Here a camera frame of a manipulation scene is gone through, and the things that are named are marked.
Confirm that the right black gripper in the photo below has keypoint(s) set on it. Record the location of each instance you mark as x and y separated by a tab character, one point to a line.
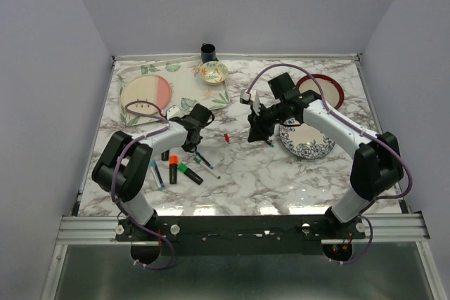
257	127

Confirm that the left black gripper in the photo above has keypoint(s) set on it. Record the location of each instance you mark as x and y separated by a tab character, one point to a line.
189	147

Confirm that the green capped white marker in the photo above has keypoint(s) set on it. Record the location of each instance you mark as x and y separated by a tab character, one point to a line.
207	168

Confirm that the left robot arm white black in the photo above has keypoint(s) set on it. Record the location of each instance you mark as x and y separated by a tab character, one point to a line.
121	169

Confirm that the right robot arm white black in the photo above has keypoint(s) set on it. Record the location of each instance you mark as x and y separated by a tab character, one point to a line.
376	159

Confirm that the light blue clear pen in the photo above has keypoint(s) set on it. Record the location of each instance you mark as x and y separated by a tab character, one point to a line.
156	174

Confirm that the floral leaf serving tray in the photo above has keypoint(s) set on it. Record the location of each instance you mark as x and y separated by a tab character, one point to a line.
184	78

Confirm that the blue floral white plate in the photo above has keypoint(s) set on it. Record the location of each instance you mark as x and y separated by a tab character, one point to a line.
304	141

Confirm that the floral ceramic bowl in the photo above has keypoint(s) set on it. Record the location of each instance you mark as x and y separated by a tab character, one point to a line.
213	72

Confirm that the orange capped black highlighter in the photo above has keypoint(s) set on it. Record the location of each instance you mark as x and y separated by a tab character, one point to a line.
173	167

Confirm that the blue capped black highlighter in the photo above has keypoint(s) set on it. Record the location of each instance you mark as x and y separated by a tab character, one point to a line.
165	156

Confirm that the green capped black highlighter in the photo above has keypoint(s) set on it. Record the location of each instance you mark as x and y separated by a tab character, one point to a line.
183	168

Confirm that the pink cream round plate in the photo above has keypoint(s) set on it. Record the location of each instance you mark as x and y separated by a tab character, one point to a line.
146	89

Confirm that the dark blue mug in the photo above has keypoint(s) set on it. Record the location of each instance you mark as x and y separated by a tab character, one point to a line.
208	53

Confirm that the red rimmed beige plate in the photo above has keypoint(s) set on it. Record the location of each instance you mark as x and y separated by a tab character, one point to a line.
332	90

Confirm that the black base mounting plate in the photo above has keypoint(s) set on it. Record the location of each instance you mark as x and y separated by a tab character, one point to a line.
242	235

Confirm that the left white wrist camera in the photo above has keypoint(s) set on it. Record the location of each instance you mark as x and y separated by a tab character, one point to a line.
174	111

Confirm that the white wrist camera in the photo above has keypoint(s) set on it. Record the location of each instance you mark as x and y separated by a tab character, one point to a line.
252	99
174	111

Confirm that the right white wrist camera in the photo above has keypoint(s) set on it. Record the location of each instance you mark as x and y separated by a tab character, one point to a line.
252	99

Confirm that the aluminium frame rail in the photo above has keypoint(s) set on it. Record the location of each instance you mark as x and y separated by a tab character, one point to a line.
112	230

